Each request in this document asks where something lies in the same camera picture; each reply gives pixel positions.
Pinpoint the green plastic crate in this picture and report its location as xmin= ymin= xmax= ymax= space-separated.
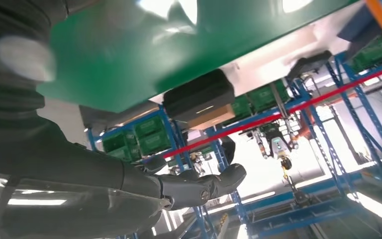
xmin=247 ymin=79 xmax=290 ymax=113
xmin=102 ymin=130 xmax=142 ymax=162
xmin=134 ymin=115 xmax=172 ymax=156
xmin=222 ymin=94 xmax=254 ymax=124

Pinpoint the green table mat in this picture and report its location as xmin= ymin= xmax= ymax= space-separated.
xmin=36 ymin=0 xmax=360 ymax=114

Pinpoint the black carrying case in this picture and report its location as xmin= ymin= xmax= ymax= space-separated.
xmin=163 ymin=68 xmax=235 ymax=122

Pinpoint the cardboard box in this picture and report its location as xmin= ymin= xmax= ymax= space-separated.
xmin=187 ymin=104 xmax=235 ymax=130

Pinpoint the grey humanoid robot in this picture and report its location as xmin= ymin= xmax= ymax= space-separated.
xmin=253 ymin=120 xmax=305 ymax=172

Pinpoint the white table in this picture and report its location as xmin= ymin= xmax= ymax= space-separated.
xmin=145 ymin=1 xmax=376 ymax=105

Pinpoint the blue and red shelving rack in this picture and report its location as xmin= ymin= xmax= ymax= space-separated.
xmin=158 ymin=49 xmax=382 ymax=239

